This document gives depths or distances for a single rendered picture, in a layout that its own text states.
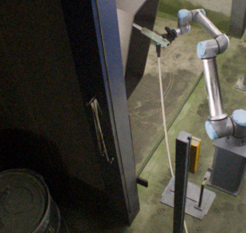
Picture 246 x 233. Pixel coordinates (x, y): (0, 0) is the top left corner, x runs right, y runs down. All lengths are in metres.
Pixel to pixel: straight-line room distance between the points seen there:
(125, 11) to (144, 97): 1.75
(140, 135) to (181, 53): 1.35
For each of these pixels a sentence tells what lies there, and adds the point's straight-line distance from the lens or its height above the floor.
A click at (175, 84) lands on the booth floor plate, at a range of 4.27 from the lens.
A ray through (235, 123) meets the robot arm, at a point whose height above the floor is 0.89.
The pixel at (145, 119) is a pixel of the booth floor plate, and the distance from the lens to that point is 3.92.
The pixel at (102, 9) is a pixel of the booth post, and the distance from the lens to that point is 1.69.
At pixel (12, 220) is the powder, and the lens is 2.59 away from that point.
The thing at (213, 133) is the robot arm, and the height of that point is 0.86.
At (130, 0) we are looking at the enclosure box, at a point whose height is 1.65.
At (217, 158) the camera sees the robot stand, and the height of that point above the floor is 0.45.
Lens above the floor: 3.06
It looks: 46 degrees down
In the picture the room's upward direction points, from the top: 2 degrees counter-clockwise
